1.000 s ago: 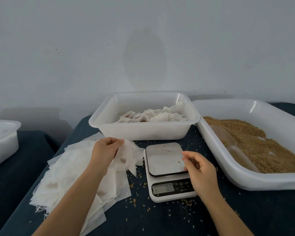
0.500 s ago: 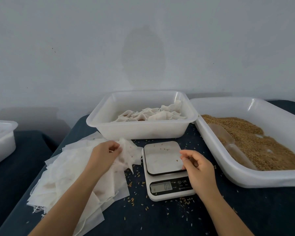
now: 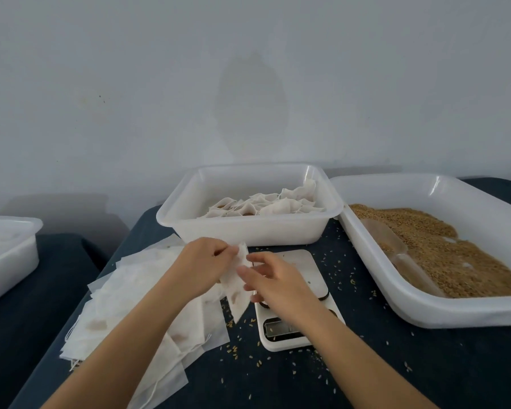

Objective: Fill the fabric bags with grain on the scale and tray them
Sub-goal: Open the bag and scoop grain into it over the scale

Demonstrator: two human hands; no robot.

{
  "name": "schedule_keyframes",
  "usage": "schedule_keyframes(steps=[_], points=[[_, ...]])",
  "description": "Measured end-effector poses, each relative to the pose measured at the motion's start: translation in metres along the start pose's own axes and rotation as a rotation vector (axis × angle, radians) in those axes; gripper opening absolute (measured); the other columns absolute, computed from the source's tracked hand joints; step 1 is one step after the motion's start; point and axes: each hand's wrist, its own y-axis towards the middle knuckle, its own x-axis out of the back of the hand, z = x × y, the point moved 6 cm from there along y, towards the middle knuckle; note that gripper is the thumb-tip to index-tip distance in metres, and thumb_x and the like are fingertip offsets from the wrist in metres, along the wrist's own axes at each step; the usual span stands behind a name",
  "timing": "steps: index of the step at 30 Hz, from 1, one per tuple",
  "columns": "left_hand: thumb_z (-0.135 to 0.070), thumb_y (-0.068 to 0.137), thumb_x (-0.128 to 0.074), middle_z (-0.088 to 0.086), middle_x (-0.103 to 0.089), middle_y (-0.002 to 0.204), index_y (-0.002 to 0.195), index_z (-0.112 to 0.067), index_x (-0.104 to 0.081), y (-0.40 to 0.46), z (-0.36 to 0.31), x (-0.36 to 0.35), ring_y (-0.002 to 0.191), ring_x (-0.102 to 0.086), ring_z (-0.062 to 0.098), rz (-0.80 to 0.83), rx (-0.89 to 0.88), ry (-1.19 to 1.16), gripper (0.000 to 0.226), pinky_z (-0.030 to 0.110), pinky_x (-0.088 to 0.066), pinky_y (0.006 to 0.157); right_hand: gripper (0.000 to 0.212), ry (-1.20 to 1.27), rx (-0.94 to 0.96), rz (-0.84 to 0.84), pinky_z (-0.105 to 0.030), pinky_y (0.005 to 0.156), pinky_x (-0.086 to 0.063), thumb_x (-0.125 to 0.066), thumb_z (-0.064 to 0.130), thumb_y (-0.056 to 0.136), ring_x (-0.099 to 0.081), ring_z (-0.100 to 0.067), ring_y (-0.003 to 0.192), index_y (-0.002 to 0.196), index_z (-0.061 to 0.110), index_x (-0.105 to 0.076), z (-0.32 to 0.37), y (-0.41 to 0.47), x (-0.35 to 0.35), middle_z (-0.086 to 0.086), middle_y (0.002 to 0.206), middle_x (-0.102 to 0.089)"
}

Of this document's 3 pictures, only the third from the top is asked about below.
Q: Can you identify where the white mesh bag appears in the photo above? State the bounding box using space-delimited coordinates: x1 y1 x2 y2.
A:
220 243 257 324

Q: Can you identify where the clear plastic scoop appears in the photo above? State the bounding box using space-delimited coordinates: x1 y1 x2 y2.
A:
362 219 448 297

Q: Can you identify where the dark blue tablecloth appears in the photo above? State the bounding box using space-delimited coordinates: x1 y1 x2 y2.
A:
0 232 107 409
9 177 511 409

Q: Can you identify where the pile of white bags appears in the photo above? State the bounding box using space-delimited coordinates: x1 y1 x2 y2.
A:
60 234 248 409

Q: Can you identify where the person's right hand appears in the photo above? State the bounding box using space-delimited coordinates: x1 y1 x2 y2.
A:
236 252 326 331

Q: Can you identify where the person's right forearm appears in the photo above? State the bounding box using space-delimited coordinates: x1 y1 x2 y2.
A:
300 306 439 409

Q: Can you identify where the brown grain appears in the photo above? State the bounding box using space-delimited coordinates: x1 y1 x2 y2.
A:
349 204 511 299

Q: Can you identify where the white digital kitchen scale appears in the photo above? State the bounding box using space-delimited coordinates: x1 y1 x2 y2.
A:
252 248 347 353

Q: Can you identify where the person's left forearm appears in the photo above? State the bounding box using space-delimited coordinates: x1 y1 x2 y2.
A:
41 281 197 409

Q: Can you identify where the white plastic tub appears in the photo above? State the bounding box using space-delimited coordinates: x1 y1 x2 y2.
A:
156 162 345 247

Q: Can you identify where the white tray of grain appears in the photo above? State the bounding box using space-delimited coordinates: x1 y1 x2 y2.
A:
330 173 511 329

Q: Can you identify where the person's left hand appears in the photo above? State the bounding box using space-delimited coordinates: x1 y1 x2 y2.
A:
164 237 241 299

